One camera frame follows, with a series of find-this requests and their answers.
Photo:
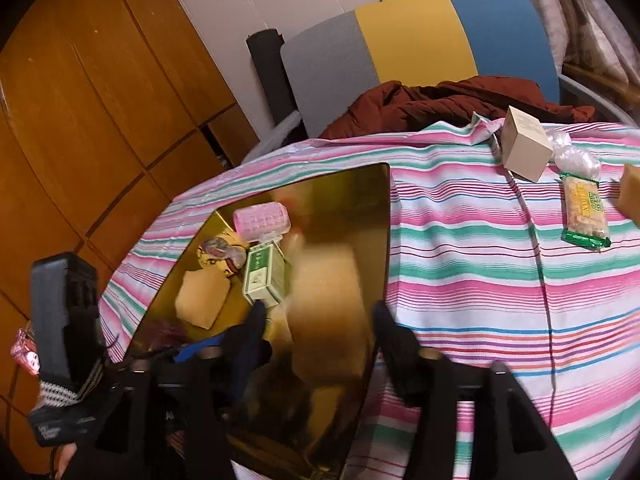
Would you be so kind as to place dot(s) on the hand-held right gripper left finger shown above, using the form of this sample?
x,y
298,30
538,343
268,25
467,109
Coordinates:
x,y
245,360

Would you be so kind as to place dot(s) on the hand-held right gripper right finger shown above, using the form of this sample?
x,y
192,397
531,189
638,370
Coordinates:
x,y
395,345

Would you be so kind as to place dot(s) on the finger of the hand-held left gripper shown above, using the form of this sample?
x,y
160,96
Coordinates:
x,y
200,349

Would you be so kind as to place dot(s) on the small green white box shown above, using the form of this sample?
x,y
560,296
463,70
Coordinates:
x,y
262,272

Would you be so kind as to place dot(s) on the gold tin box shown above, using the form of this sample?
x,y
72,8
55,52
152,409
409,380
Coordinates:
x,y
345,215

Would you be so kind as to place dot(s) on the pink hair roller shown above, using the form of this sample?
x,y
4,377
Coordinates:
x,y
260,220

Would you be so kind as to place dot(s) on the large green cracker packet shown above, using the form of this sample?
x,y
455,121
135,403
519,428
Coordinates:
x,y
585,210

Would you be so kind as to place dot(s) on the beige cardboard box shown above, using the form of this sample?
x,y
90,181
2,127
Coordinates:
x,y
522,145

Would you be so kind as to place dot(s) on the pink white packet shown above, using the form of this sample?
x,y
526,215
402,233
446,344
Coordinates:
x,y
27,352

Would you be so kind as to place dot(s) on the pink green striped tablecloth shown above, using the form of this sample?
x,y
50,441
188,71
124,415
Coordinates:
x,y
450,260

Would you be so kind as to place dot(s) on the wooden cabinet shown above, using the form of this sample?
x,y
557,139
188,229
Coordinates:
x,y
100,85

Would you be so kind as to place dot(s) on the brown padded jacket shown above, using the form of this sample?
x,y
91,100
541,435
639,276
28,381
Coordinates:
x,y
400,105

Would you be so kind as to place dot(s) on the black rolled mat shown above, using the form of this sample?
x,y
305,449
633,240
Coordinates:
x,y
270,75

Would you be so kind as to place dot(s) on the grey yellow blue chair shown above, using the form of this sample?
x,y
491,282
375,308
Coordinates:
x,y
415,35

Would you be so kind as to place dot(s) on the wooden side table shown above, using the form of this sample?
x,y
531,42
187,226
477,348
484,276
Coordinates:
x,y
610,82

